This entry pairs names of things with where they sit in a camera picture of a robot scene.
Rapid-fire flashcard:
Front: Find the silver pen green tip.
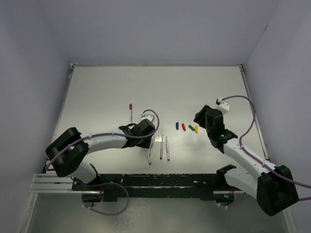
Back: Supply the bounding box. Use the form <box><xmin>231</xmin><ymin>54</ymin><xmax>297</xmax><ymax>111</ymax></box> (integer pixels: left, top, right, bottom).
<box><xmin>146</xmin><ymin>149</ymin><xmax>152</xmax><ymax>165</ymax></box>

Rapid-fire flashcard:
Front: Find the silver pen purple tip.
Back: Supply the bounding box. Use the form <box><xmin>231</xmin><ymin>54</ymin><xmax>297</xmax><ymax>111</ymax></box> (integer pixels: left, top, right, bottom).
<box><xmin>129</xmin><ymin>109</ymin><xmax>133</xmax><ymax>123</ymax></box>

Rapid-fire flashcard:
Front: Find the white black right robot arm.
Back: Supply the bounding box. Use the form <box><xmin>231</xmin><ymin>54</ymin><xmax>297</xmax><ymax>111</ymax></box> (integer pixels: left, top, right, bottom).
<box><xmin>194</xmin><ymin>105</ymin><xmax>299</xmax><ymax>216</ymax></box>

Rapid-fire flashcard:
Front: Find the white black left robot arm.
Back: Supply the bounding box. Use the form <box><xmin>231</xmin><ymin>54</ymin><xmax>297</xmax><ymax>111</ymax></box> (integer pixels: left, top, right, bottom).
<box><xmin>46</xmin><ymin>118</ymin><xmax>156</xmax><ymax>190</ymax></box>

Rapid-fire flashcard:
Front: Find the silver pen yellow tip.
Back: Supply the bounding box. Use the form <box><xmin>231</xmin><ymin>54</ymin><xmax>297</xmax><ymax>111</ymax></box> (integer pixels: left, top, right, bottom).
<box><xmin>149</xmin><ymin>136</ymin><xmax>155</xmax><ymax>156</ymax></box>

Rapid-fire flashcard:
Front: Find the silver pen blue tip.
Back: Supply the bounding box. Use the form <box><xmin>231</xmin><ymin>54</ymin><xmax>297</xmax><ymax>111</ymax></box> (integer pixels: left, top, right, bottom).
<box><xmin>160</xmin><ymin>135</ymin><xmax>164</xmax><ymax>160</ymax></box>

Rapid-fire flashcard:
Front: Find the silver pen red tip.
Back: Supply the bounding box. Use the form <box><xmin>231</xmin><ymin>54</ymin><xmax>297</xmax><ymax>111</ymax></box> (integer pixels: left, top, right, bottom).
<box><xmin>165</xmin><ymin>136</ymin><xmax>170</xmax><ymax>162</ymax></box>

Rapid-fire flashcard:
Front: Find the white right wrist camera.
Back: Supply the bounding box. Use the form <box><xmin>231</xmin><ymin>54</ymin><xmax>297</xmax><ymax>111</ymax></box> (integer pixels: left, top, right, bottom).
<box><xmin>215</xmin><ymin>98</ymin><xmax>230</xmax><ymax>116</ymax></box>

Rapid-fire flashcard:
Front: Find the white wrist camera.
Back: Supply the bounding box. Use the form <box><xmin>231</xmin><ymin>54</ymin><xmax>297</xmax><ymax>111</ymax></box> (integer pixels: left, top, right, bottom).
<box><xmin>140</xmin><ymin>113</ymin><xmax>156</xmax><ymax>123</ymax></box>
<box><xmin>215</xmin><ymin>98</ymin><xmax>230</xmax><ymax>116</ymax></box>

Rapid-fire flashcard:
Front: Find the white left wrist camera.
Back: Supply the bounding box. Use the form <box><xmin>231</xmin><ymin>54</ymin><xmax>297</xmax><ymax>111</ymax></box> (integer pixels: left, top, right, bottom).
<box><xmin>140</xmin><ymin>113</ymin><xmax>156</xmax><ymax>123</ymax></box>

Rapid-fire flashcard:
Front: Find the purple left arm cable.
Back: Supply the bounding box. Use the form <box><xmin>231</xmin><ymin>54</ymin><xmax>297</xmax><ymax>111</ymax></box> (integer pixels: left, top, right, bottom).
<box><xmin>45</xmin><ymin>109</ymin><xmax>160</xmax><ymax>172</ymax></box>

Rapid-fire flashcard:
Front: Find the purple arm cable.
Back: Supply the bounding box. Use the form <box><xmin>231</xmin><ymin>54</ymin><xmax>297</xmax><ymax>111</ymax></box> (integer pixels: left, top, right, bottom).
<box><xmin>220</xmin><ymin>95</ymin><xmax>311</xmax><ymax>201</ymax></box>
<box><xmin>45</xmin><ymin>109</ymin><xmax>160</xmax><ymax>172</ymax></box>

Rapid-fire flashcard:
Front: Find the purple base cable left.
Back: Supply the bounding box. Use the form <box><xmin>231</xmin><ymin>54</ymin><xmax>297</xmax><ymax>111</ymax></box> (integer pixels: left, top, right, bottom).
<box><xmin>81</xmin><ymin>182</ymin><xmax>130</xmax><ymax>216</ymax></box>

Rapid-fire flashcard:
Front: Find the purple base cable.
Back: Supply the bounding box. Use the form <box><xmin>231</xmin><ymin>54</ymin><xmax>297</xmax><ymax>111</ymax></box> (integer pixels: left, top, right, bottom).
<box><xmin>81</xmin><ymin>182</ymin><xmax>130</xmax><ymax>216</ymax></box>
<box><xmin>217</xmin><ymin>186</ymin><xmax>248</xmax><ymax>210</ymax></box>

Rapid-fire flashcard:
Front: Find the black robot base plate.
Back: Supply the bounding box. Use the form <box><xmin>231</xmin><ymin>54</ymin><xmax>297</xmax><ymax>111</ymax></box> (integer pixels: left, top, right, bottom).
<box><xmin>71</xmin><ymin>173</ymin><xmax>245</xmax><ymax>202</ymax></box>

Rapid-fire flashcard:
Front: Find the aluminium table edge rail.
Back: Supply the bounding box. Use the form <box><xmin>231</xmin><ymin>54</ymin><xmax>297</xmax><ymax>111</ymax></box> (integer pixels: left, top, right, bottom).
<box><xmin>239</xmin><ymin>64</ymin><xmax>271</xmax><ymax>161</ymax></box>

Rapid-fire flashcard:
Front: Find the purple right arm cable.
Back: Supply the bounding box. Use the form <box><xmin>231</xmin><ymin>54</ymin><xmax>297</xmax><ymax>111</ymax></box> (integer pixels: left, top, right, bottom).
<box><xmin>220</xmin><ymin>95</ymin><xmax>311</xmax><ymax>201</ymax></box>

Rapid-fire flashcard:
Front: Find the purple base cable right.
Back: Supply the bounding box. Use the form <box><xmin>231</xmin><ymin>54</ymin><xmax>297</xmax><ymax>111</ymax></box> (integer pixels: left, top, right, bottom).
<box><xmin>217</xmin><ymin>186</ymin><xmax>248</xmax><ymax>210</ymax></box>

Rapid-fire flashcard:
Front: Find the aluminium extrusion rail left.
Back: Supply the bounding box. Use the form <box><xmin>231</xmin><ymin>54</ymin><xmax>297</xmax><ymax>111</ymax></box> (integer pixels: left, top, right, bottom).
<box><xmin>29</xmin><ymin>174</ymin><xmax>72</xmax><ymax>194</ymax></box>

